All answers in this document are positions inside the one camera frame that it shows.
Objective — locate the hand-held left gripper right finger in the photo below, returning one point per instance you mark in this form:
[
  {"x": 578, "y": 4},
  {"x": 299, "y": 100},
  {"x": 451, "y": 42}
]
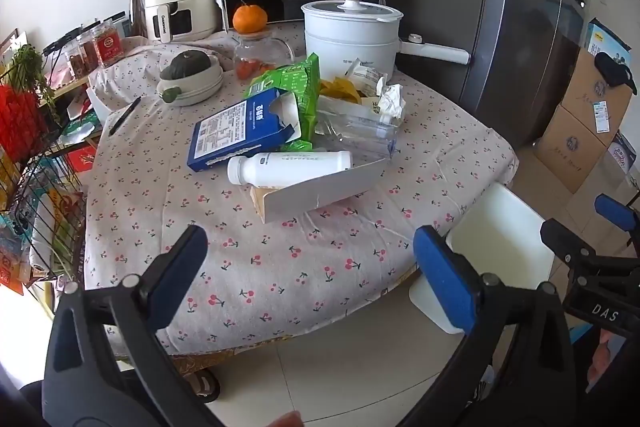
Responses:
[{"x": 445, "y": 277}]

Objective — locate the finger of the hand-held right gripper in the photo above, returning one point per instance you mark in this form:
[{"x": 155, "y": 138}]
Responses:
[
  {"x": 565, "y": 239},
  {"x": 614, "y": 211}
]

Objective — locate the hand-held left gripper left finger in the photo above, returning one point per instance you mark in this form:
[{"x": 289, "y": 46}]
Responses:
[{"x": 182, "y": 267}]

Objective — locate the white plastic bottle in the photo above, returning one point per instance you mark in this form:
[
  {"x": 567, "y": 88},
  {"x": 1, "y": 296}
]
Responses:
[{"x": 285, "y": 167}]

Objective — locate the blue carton box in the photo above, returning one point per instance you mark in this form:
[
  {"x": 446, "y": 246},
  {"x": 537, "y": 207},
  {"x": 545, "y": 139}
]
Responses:
[{"x": 235, "y": 132}]

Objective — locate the clear plastic packaging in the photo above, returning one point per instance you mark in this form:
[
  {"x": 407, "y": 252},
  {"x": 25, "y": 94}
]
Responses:
[{"x": 355, "y": 129}]

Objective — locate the white paper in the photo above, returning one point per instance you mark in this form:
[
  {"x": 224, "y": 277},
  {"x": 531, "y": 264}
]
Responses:
[{"x": 392, "y": 99}]

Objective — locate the green snack bag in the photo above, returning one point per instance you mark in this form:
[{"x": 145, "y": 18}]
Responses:
[{"x": 295, "y": 87}]

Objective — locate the person's left hand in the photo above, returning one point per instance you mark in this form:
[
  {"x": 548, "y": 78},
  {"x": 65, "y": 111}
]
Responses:
[{"x": 286, "y": 420}]

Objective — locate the large cardboard box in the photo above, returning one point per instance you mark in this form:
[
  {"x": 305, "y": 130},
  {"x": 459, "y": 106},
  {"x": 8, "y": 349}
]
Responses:
[{"x": 570, "y": 152}]

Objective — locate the small cardboard box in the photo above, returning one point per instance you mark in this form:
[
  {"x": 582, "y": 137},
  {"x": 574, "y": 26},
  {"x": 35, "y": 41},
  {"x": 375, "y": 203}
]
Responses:
[{"x": 590, "y": 102}]

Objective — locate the cherry print tablecloth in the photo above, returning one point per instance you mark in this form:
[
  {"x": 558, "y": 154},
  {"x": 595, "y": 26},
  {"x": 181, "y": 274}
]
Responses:
[{"x": 300, "y": 267}]

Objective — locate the brown slipper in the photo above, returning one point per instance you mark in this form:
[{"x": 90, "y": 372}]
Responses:
[{"x": 202, "y": 384}]

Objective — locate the black bag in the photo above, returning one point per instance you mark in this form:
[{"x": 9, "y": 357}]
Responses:
[{"x": 614, "y": 69}]

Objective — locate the black pen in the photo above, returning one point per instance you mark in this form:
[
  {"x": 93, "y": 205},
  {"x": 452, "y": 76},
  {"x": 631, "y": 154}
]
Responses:
[{"x": 125, "y": 116}]

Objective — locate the blue printed box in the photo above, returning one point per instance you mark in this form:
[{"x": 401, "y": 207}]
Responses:
[{"x": 605, "y": 38}]

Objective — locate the white bowl with green squash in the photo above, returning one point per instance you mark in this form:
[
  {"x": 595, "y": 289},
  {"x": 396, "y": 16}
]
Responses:
[{"x": 192, "y": 89}]

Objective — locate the green squash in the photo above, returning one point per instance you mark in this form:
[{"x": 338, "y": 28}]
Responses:
[{"x": 186, "y": 64}]

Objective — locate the yellow wrapper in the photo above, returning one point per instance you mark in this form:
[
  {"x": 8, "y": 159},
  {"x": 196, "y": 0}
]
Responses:
[{"x": 340, "y": 89}]

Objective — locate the grey refrigerator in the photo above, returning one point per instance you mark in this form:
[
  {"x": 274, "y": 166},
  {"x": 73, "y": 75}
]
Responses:
[{"x": 520, "y": 17}]

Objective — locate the white printed wrapper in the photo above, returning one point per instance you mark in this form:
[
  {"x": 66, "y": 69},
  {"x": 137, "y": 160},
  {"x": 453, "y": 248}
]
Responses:
[{"x": 365, "y": 74}]

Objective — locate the red decoration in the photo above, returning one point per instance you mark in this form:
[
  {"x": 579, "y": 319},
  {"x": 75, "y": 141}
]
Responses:
[{"x": 20, "y": 119}]

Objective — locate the glass jar with small oranges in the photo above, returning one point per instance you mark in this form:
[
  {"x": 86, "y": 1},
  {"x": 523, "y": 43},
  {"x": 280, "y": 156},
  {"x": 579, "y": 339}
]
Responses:
[{"x": 252, "y": 57}]

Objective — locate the green plant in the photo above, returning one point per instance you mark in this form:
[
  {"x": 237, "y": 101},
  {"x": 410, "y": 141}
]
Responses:
[{"x": 27, "y": 67}]

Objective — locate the orange with stem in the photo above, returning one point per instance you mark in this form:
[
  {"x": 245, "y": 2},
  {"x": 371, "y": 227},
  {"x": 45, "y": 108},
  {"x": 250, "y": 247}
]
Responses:
[{"x": 249, "y": 19}]

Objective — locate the white electric pot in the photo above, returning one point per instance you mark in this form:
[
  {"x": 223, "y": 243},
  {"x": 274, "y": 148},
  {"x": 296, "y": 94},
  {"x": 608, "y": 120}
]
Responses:
[{"x": 350, "y": 37}]

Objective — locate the glass vase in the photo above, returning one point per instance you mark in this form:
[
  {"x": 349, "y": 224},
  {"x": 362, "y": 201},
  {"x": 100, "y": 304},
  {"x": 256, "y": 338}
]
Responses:
[{"x": 137, "y": 12}]

